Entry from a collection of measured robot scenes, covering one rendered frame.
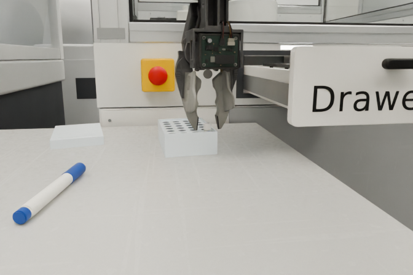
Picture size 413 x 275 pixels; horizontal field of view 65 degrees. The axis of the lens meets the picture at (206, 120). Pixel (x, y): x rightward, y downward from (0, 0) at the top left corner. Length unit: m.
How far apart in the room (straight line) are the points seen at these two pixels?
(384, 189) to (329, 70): 0.60
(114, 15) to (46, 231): 0.53
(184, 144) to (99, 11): 0.40
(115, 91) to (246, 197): 0.48
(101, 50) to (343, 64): 0.51
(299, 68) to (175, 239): 0.28
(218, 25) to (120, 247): 0.30
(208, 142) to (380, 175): 0.60
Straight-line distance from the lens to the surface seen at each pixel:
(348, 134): 0.91
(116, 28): 0.76
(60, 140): 0.60
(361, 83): 0.50
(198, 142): 0.51
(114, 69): 0.76
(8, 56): 1.21
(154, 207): 0.35
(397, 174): 1.03
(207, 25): 0.44
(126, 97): 0.77
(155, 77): 0.68
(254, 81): 0.69
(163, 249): 0.28
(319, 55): 0.47
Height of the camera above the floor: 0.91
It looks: 11 degrees down
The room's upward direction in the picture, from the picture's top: straight up
